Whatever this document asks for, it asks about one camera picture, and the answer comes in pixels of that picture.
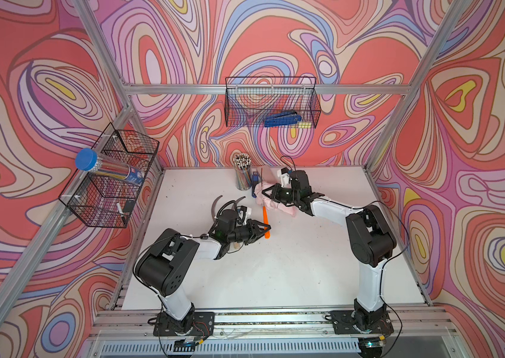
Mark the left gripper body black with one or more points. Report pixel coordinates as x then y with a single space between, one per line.
243 233

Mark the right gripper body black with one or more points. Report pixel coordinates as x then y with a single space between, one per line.
286 194

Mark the orange handle sickle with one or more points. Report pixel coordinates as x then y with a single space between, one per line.
265 215

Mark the pink terry rag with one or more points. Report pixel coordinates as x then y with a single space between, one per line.
272 205

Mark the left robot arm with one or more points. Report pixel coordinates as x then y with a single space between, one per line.
162 267

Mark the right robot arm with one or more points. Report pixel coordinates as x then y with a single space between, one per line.
370 237

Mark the pink rectangular box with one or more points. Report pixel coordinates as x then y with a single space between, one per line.
267 174

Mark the blue stapler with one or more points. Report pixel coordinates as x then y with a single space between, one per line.
256 179

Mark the cup of coloured pencils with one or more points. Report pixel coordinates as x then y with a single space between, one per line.
242 165

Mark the blue tool in basket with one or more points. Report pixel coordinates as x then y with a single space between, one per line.
285 118

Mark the blue cap pencil tube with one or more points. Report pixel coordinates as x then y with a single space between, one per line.
88 160

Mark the black wire basket back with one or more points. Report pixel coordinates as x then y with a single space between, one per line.
250 99

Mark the black wire basket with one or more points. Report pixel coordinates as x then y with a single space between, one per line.
250 99
103 202

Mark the aluminium front rail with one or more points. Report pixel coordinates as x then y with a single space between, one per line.
420 320

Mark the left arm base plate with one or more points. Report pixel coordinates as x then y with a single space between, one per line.
200 324

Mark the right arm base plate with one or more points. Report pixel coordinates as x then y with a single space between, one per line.
359 322

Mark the black wire basket left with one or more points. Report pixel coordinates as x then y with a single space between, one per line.
103 202

